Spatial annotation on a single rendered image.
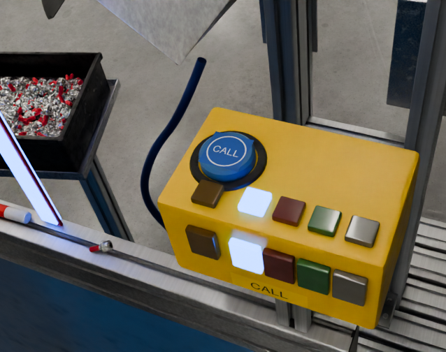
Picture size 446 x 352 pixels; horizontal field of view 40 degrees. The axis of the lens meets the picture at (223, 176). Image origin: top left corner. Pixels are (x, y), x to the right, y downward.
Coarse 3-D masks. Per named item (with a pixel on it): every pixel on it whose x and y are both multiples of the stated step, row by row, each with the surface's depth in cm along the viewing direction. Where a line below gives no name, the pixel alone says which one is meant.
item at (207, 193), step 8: (200, 184) 41; (208, 184) 41; (216, 184) 41; (200, 192) 41; (208, 192) 41; (216, 192) 41; (192, 200) 41; (200, 200) 41; (208, 200) 40; (216, 200) 40
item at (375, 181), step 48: (192, 144) 45; (288, 144) 43; (336, 144) 43; (192, 192) 42; (240, 192) 41; (288, 192) 41; (336, 192) 40; (384, 192) 40; (288, 240) 39; (336, 240) 38; (384, 240) 37; (288, 288) 43; (384, 288) 40
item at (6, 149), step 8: (0, 128) 56; (0, 136) 57; (0, 144) 58; (8, 144) 57; (0, 152) 59; (8, 152) 59; (16, 152) 59; (8, 160) 60; (16, 160) 59; (16, 168) 61; (24, 168) 60; (16, 176) 62; (24, 176) 61; (24, 184) 63; (32, 184) 62; (32, 192) 64; (32, 200) 65; (40, 200) 64; (40, 208) 66; (48, 208) 65; (40, 216) 68; (48, 216) 67; (56, 224) 68
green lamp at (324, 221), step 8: (320, 208) 39; (328, 208) 39; (312, 216) 39; (320, 216) 38; (328, 216) 38; (336, 216) 38; (312, 224) 38; (320, 224) 38; (328, 224) 38; (336, 224) 38; (320, 232) 38; (328, 232) 38
